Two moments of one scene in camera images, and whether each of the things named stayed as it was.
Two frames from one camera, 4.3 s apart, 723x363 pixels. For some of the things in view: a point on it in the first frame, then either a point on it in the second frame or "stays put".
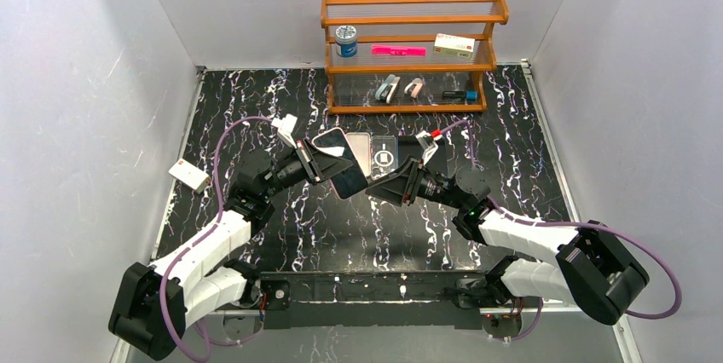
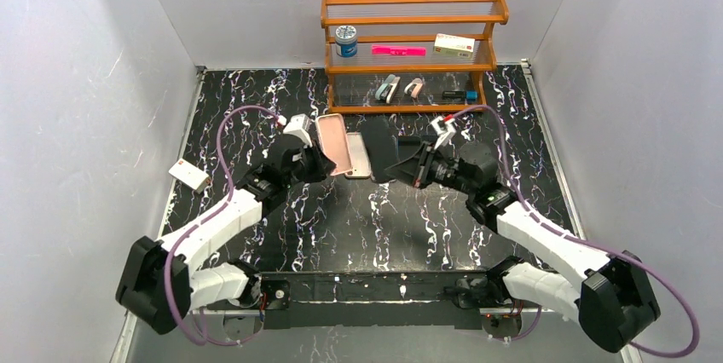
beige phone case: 361,143 stays put
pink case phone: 334,141 → 382,146
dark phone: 408,146 stays put
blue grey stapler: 387,88 stays put
